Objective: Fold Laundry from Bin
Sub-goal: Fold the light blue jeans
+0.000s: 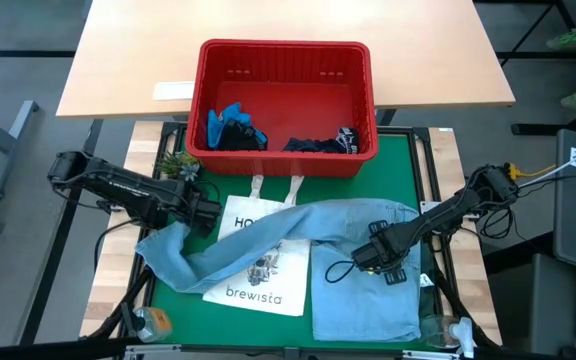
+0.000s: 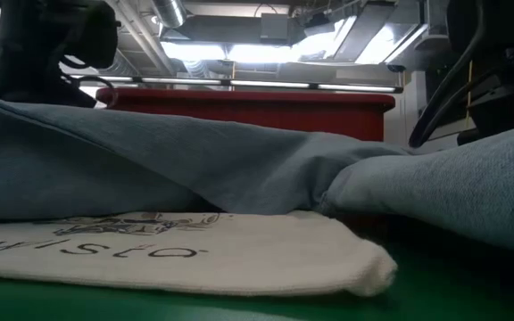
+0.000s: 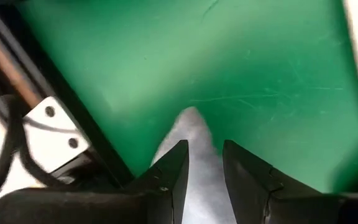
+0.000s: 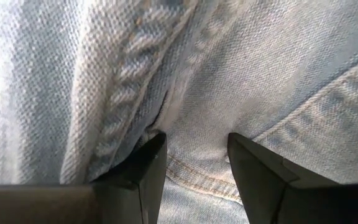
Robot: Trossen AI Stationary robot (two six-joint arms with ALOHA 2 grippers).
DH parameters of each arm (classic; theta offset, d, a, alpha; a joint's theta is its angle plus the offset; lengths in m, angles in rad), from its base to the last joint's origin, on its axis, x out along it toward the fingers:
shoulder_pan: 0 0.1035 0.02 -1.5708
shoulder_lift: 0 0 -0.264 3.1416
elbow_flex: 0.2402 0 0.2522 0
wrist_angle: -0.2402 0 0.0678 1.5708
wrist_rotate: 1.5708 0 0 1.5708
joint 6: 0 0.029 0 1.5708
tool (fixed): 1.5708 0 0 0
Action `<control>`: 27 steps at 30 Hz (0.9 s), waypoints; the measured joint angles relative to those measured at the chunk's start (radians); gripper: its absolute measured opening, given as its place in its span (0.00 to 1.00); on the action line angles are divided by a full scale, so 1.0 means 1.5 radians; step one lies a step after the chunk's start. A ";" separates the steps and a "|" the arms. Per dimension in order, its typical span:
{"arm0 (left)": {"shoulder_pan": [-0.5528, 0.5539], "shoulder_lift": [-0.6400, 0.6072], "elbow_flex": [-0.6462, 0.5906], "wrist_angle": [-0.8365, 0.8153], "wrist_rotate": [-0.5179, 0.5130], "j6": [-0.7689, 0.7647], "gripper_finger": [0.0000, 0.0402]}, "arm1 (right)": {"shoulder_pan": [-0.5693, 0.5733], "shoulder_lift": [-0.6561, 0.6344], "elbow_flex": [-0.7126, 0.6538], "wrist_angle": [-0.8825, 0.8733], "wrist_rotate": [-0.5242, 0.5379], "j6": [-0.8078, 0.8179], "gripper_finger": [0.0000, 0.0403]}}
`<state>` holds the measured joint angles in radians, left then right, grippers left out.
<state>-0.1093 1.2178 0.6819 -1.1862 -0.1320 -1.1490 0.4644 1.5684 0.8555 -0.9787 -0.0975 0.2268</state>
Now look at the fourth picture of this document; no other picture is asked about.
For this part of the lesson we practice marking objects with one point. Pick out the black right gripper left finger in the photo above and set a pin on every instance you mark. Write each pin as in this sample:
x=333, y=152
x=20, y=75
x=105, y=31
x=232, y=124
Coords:
x=138, y=186

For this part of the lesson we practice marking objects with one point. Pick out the light blue denim jeans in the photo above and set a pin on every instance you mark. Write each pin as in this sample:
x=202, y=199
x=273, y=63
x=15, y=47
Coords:
x=228, y=77

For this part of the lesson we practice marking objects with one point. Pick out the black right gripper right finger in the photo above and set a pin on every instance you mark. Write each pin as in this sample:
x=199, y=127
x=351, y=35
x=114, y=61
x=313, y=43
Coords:
x=256, y=180

